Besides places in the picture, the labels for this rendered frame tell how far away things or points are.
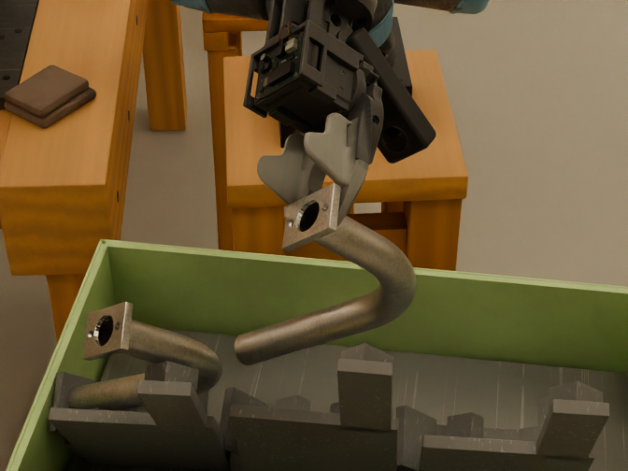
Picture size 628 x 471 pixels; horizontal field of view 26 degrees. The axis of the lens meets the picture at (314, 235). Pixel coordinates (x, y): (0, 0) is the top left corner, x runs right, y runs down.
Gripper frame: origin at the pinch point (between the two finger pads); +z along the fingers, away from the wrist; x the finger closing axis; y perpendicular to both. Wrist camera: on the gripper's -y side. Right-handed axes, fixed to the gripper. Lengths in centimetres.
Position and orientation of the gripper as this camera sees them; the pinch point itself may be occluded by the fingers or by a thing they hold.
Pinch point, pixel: (326, 221)
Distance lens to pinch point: 106.4
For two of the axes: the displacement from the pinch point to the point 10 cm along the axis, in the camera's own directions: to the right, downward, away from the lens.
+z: -1.0, 8.7, -4.9
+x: 6.7, -3.0, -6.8
